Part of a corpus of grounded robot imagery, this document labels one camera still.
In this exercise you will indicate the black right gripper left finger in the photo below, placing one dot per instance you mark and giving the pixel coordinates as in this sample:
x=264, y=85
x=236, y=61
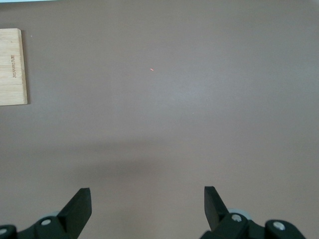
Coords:
x=72, y=216

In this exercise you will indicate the bamboo cutting board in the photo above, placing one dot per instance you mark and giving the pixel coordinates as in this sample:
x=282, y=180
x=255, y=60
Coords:
x=12, y=82

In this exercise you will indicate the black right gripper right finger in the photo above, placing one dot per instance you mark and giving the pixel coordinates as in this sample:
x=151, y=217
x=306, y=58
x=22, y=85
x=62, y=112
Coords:
x=214, y=214

